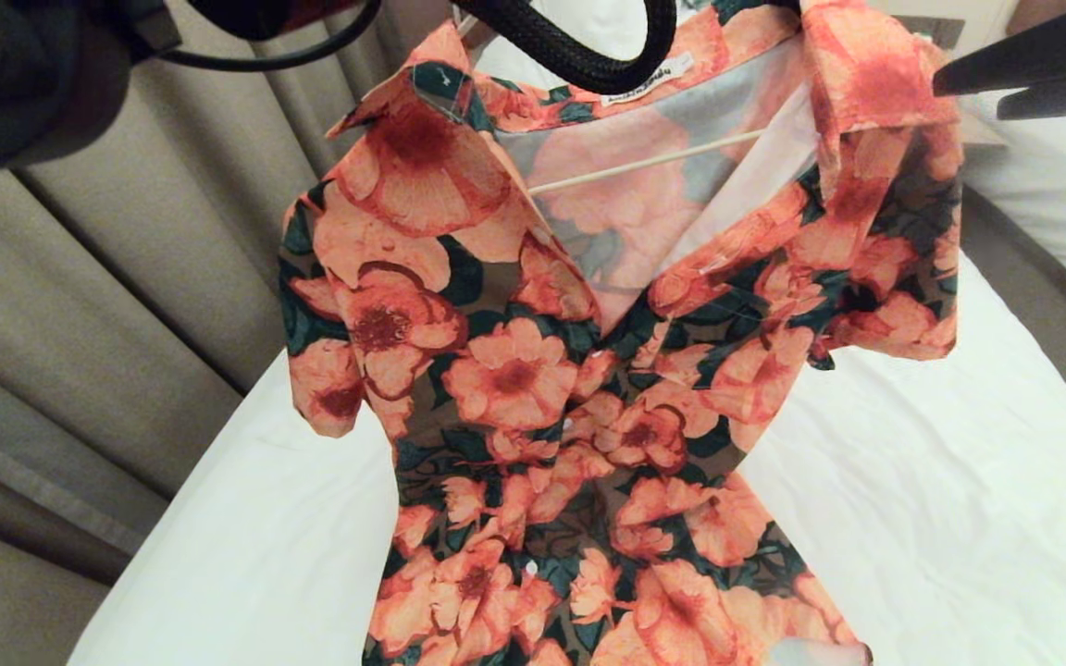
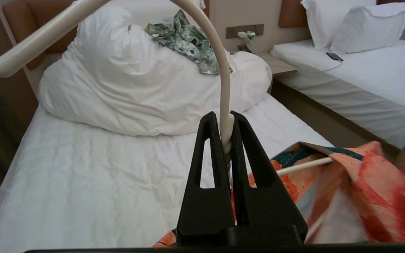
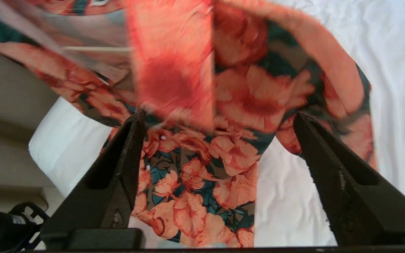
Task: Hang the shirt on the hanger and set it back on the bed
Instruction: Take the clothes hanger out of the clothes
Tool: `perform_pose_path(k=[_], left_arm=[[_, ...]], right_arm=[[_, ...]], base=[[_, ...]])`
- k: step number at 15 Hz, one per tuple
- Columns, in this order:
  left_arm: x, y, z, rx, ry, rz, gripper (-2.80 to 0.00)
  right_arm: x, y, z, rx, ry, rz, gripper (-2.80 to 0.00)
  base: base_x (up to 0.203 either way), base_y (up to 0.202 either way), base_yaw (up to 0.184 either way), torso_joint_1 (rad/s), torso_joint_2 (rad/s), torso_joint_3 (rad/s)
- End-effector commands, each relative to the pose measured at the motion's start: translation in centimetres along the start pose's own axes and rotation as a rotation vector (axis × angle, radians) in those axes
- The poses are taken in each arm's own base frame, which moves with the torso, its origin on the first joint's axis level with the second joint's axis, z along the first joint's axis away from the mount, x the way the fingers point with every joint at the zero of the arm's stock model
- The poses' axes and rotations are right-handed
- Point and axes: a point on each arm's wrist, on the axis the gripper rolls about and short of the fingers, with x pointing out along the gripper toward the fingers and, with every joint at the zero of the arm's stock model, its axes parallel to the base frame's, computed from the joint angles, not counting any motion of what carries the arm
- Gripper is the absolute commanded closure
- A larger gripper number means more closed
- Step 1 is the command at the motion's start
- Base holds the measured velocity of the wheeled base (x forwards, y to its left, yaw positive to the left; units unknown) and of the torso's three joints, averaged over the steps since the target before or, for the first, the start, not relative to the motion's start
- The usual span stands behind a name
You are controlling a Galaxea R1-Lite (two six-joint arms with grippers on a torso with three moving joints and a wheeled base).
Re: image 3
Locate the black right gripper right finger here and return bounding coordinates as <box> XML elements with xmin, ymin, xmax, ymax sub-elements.
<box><xmin>293</xmin><ymin>112</ymin><xmax>405</xmax><ymax>246</ymax></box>

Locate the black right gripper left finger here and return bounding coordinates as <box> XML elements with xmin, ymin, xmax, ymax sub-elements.
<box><xmin>41</xmin><ymin>112</ymin><xmax>147</xmax><ymax>248</ymax></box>

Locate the orange floral short-sleeve shirt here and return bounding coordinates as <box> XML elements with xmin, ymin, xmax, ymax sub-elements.
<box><xmin>0</xmin><ymin>0</ymin><xmax>378</xmax><ymax>248</ymax></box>

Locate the white sheeted bed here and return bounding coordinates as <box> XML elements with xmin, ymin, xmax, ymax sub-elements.
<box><xmin>28</xmin><ymin>0</ymin><xmax>405</xmax><ymax>247</ymax></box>

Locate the beige curtain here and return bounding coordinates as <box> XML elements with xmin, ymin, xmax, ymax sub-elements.
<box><xmin>0</xmin><ymin>44</ymin><xmax>71</xmax><ymax>213</ymax></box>

